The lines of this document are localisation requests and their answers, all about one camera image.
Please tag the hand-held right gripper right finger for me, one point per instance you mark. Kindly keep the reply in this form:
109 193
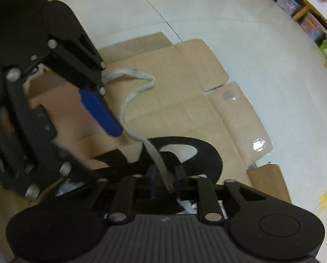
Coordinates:
180 179

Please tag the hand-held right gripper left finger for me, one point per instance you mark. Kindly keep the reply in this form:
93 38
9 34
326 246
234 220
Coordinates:
152 180

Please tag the white shoelace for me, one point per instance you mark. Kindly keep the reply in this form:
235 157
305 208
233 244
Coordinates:
130 74

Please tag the clear plastic storage bin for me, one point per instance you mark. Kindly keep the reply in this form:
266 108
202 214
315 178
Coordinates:
312 27
288 2

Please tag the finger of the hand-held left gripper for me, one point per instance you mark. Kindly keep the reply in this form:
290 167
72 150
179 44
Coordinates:
61 153
100 112

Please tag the flattened cardboard box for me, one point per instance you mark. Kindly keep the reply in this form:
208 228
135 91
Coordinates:
193 109

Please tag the crumpled clear tape piece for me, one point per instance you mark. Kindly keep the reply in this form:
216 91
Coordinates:
258 144

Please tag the black and white shoe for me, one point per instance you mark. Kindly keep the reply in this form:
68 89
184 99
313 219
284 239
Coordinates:
207 153

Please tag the round clear sticker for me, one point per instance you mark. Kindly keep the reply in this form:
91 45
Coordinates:
230 94

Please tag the yellow star sticker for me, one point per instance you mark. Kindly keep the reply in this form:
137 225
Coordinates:
325 197

